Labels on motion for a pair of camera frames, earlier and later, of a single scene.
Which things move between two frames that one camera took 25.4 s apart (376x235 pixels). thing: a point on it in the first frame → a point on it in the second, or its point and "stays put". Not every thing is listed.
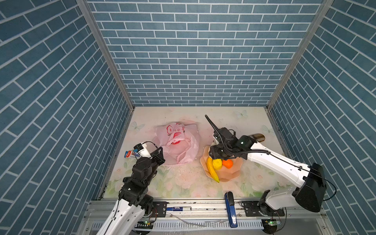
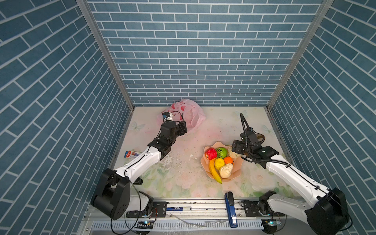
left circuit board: [145, 224] stays put
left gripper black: [158, 158] → [180, 128]
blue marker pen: [179, 208] stays put
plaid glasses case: [258, 137] stays put
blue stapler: [230, 201] stays put
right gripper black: [213, 153] → [236, 143]
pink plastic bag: [179, 141] → [184, 110]
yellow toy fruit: [217, 163] stays put
